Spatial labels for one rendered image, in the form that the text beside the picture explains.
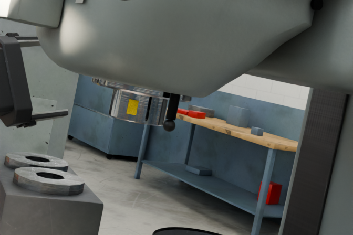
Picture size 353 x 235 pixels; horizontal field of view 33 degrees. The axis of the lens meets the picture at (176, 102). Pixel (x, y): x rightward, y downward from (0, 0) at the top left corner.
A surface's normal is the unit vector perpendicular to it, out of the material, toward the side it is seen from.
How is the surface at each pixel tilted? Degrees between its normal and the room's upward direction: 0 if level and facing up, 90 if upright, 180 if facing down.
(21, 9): 90
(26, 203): 90
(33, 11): 90
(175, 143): 90
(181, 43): 118
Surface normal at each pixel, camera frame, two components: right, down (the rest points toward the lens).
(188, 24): 0.40, 0.59
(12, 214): 0.37, 0.12
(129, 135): 0.55, 0.15
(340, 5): -0.71, -0.11
